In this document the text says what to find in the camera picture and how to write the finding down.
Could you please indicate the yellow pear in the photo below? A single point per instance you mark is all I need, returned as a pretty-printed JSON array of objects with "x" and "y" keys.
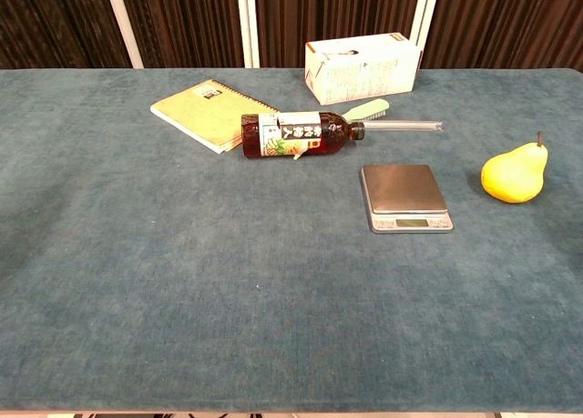
[{"x": 514, "y": 176}]

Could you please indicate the silver kitchen scale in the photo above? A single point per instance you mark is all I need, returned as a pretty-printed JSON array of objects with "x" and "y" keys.
[{"x": 401, "y": 186}]

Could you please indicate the brown tea bottle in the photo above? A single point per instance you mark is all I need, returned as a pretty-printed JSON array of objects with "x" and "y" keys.
[{"x": 291, "y": 135}]

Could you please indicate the light green brush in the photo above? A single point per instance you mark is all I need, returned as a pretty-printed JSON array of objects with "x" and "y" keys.
[{"x": 369, "y": 108}]

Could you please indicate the tan spiral notebook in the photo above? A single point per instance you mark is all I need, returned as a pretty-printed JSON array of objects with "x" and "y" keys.
[{"x": 205, "y": 113}]

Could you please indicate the teal table cloth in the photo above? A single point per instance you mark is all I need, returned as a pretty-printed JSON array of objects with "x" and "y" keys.
[{"x": 182, "y": 277}]

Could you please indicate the clear glass test tube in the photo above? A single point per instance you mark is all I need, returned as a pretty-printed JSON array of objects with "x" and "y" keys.
[{"x": 405, "y": 126}]

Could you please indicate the white cardboard box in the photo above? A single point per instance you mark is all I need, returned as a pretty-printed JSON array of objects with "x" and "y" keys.
[{"x": 360, "y": 72}]

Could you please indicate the dark pleated partition panel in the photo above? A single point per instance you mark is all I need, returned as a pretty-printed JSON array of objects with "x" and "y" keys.
[
  {"x": 54, "y": 22},
  {"x": 510, "y": 22},
  {"x": 332, "y": 8},
  {"x": 182, "y": 22}
]

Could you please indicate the white partition frame post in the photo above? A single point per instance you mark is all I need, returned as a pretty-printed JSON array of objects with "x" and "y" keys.
[
  {"x": 248, "y": 26},
  {"x": 426, "y": 13},
  {"x": 123, "y": 26}
]

